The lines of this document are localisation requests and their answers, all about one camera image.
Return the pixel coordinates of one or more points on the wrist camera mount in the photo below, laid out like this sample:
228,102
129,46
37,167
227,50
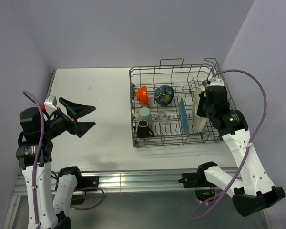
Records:
213,81
50,104

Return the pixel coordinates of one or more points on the dark brown mug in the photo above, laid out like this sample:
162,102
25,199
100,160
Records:
143,130

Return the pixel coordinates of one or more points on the grey wire dish rack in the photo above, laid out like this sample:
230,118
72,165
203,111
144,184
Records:
184,79

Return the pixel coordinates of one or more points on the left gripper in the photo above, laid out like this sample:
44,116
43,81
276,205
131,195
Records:
75,111

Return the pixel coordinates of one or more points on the aluminium extrusion rail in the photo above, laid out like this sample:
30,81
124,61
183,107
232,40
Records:
111,181

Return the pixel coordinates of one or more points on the cream plate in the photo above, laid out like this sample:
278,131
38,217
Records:
198,122

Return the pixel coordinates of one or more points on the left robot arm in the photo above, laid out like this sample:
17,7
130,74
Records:
48,211

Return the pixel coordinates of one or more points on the blue floral ceramic bowl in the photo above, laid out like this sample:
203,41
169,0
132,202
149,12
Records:
163,95

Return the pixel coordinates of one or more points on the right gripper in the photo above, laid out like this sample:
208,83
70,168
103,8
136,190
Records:
200,112

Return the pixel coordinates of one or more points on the orange plastic bowl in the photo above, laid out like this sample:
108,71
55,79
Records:
142,95

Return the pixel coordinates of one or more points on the clear plastic glass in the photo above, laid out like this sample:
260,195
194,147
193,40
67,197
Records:
161,117

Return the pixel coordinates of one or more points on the green plastic cup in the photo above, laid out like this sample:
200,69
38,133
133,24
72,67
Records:
145,114

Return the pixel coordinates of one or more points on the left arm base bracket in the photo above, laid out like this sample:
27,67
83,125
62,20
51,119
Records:
89,181

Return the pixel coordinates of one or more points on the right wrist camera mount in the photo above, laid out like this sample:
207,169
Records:
213,81

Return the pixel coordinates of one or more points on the teal scalloped plate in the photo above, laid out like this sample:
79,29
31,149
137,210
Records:
183,116

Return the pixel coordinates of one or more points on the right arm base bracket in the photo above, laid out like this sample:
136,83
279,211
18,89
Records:
194,180

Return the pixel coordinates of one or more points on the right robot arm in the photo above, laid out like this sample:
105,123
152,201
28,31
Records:
255,191

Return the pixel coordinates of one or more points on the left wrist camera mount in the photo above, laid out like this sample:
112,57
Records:
50,104

